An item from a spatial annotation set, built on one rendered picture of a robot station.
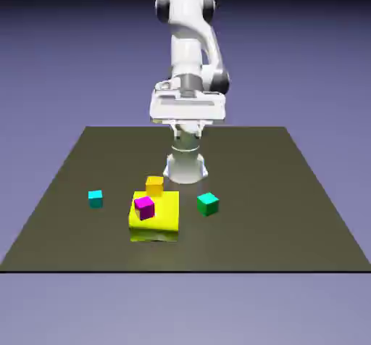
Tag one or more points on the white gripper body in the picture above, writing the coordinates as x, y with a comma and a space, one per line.
187, 107

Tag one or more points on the large yellow box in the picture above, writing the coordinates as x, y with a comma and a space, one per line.
158, 217

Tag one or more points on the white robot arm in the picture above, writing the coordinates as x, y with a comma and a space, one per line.
185, 46

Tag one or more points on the small orange cube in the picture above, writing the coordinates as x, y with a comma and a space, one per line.
154, 186

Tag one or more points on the small cyan cube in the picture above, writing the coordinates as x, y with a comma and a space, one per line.
95, 198

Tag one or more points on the small green cube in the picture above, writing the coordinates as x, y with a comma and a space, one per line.
207, 204

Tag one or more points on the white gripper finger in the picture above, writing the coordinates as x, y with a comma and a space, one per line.
176, 131
200, 130

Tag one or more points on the small magenta cube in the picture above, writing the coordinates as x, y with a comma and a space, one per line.
144, 207

